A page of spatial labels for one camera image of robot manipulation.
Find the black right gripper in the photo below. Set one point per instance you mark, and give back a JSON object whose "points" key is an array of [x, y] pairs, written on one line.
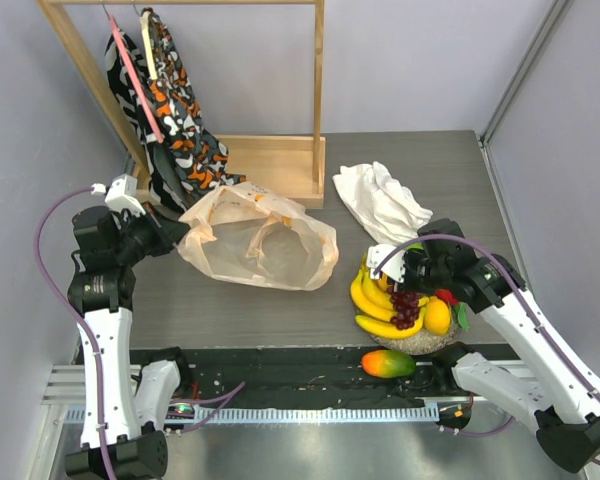
{"points": [[413, 270]]}

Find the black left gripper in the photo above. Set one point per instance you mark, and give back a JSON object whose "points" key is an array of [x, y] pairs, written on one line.
{"points": [[167, 231]]}

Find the green fake watermelon ball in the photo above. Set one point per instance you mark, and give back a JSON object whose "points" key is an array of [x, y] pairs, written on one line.
{"points": [[415, 246]]}

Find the yellow fake lemon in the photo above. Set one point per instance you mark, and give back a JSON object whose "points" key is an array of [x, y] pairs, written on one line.
{"points": [[437, 318]]}

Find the dark red fake grapes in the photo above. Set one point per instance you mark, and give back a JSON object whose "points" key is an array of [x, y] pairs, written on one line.
{"points": [[407, 306]]}

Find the yellow fake banana bunch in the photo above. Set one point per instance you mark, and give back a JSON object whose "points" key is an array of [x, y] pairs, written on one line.
{"points": [[368, 296]]}

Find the green fake mango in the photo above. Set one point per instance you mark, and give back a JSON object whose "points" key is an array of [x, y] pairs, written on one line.
{"points": [[388, 364]]}

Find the translucent plastic shopping bag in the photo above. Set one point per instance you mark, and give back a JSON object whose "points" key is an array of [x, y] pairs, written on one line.
{"points": [[246, 234]]}

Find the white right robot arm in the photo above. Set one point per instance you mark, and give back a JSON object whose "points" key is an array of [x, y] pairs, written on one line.
{"points": [[562, 410]]}

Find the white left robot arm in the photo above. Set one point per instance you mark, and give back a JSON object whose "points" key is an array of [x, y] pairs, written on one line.
{"points": [[122, 436]]}

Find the white crumpled cloth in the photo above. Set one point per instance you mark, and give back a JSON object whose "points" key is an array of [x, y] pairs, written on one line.
{"points": [[387, 210]]}

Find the speckled ceramic plate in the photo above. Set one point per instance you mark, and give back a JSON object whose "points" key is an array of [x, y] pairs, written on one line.
{"points": [[420, 343]]}

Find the orange camouflage patterned garment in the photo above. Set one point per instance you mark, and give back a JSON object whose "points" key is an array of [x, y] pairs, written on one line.
{"points": [[191, 161]]}

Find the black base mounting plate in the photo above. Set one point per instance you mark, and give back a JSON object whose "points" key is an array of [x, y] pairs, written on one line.
{"points": [[313, 378]]}

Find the wooden clothes rack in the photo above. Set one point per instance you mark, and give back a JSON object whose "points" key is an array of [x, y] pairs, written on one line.
{"points": [[292, 166]]}

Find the pink clothes hanger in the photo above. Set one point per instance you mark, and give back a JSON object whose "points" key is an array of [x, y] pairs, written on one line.
{"points": [[137, 86]]}

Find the cream clothes hanger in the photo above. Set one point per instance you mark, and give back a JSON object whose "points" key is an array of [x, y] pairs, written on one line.
{"points": [[146, 38]]}

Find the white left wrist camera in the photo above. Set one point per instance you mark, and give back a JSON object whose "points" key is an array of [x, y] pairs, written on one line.
{"points": [[120, 195]]}

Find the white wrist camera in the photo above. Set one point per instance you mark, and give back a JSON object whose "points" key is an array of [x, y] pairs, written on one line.
{"points": [[120, 195], [384, 259]]}

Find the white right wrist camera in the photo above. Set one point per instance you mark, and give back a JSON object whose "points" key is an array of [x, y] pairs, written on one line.
{"points": [[384, 259]]}

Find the white slotted cable duct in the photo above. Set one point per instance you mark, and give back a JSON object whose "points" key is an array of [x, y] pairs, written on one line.
{"points": [[234, 416]]}

